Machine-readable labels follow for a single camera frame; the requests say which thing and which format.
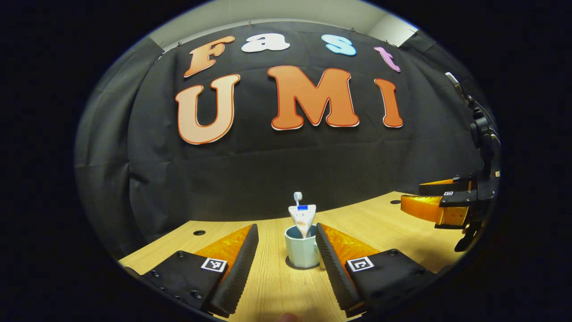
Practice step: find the wooden desktop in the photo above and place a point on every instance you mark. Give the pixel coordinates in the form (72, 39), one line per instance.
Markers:
(277, 290)

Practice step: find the white toothpaste tube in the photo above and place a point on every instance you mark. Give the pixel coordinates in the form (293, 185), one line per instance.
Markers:
(303, 219)

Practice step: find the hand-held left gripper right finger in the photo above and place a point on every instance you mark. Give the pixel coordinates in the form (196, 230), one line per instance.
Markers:
(333, 270)

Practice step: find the white toothbrush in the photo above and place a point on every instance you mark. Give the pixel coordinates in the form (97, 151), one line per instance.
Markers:
(297, 196)

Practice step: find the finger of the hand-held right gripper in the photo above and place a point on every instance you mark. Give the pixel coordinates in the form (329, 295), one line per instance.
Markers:
(442, 184)
(424, 208)

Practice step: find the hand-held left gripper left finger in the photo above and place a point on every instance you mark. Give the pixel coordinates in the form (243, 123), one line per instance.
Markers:
(239, 270)

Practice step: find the round dark brown coaster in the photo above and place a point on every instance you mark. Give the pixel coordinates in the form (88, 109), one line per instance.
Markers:
(289, 265)

